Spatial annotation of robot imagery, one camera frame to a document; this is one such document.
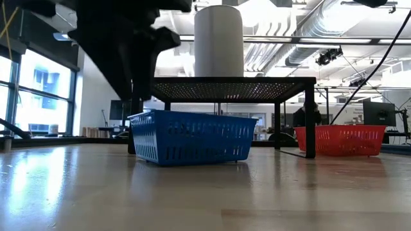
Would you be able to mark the person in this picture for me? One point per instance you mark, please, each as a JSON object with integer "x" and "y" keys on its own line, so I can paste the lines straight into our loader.
{"x": 300, "y": 117}

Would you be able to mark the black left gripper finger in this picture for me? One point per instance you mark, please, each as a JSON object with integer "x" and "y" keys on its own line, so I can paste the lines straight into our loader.
{"x": 109, "y": 54}
{"x": 151, "y": 48}

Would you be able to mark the long ceiling light bar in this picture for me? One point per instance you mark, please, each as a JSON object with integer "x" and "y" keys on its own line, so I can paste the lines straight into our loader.
{"x": 289, "y": 40}

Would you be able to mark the black wall monitor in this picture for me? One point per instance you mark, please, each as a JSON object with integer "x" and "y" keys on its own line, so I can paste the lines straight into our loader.
{"x": 117, "y": 110}

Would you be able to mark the black computer monitor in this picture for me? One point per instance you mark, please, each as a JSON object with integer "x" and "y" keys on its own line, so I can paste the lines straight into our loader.
{"x": 379, "y": 114}

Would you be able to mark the black ceiling spotlight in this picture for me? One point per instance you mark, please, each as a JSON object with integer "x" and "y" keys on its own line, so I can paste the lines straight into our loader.
{"x": 358, "y": 82}
{"x": 329, "y": 56}

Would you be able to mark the wooden blocks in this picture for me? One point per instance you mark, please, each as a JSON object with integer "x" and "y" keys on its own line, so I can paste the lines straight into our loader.
{"x": 96, "y": 133}

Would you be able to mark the blue plastic basket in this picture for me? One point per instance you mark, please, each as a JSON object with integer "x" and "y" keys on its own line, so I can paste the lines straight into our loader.
{"x": 192, "y": 141}

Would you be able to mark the black perforated metal shelf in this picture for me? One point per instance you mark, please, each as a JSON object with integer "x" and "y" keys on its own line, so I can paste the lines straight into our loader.
{"x": 224, "y": 80}

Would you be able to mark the silver ventilation duct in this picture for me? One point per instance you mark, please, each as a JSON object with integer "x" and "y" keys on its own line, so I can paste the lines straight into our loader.
{"x": 305, "y": 48}

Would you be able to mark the white cylindrical cup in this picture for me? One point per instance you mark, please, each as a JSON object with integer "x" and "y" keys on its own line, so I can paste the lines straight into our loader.
{"x": 218, "y": 41}

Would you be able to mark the red plastic basket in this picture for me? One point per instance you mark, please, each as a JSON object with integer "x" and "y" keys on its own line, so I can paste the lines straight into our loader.
{"x": 346, "y": 139}

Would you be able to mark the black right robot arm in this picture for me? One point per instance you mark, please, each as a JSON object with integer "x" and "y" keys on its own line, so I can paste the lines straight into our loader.
{"x": 370, "y": 2}

